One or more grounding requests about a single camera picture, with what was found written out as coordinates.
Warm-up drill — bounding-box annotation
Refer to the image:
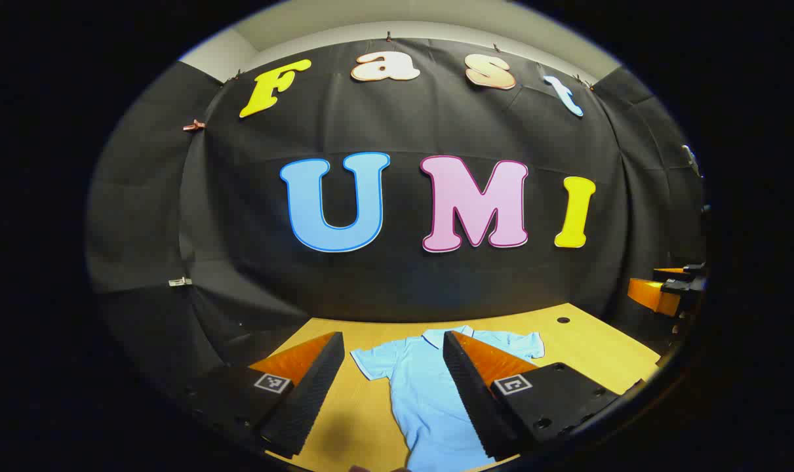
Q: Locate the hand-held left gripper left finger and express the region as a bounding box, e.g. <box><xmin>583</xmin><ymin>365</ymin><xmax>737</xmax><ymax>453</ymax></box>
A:
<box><xmin>174</xmin><ymin>331</ymin><xmax>346</xmax><ymax>460</ymax></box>

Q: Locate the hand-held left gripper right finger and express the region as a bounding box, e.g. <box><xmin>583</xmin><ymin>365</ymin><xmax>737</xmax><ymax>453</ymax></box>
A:
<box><xmin>443</xmin><ymin>330</ymin><xmax>624</xmax><ymax>462</ymax></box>

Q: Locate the light blue T-shirt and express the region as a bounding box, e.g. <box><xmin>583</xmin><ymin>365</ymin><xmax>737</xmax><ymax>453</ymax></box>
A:
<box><xmin>349</xmin><ymin>325</ymin><xmax>546</xmax><ymax>472</ymax></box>

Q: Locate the black backdrop cloth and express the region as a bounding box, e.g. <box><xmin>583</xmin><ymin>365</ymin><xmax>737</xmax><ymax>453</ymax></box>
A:
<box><xmin>85</xmin><ymin>36</ymin><xmax>709</xmax><ymax>394</ymax></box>

